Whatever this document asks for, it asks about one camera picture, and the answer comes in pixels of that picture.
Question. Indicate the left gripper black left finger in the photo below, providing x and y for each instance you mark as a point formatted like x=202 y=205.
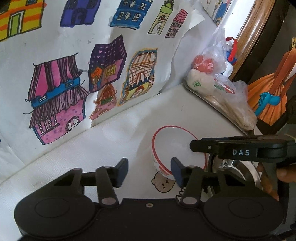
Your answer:
x=106 y=178

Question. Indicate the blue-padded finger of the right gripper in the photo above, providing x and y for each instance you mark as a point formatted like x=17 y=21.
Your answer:
x=207 y=145

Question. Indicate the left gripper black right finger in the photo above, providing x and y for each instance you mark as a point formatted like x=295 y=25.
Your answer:
x=192 y=180

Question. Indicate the deep stainless steel bowl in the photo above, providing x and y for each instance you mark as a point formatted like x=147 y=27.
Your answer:
x=241 y=178

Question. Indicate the small white red-rimmed bowl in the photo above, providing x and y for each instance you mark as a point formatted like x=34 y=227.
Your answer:
x=174 y=141

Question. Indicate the person's hand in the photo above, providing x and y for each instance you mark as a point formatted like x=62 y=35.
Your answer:
x=285 y=174

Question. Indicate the metal tray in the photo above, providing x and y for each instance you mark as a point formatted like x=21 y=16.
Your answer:
x=224 y=112

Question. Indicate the white printed tablecloth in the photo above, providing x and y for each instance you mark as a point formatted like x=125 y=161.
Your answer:
x=125 y=135

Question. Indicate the painting of woman orange dress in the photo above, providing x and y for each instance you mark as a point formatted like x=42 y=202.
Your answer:
x=267 y=96

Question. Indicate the clear plastic bag with food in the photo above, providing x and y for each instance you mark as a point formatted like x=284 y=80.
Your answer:
x=206 y=77

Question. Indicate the white bottle red blue cap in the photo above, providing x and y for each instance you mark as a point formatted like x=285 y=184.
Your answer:
x=231 y=55

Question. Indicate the houses drawing paper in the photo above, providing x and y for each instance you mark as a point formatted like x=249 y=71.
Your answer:
x=65 y=64

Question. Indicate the girl with teddy drawing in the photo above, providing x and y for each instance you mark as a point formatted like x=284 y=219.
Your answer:
x=216 y=9

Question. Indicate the wooden door frame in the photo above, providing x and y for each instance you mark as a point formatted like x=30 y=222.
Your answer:
x=251 y=30

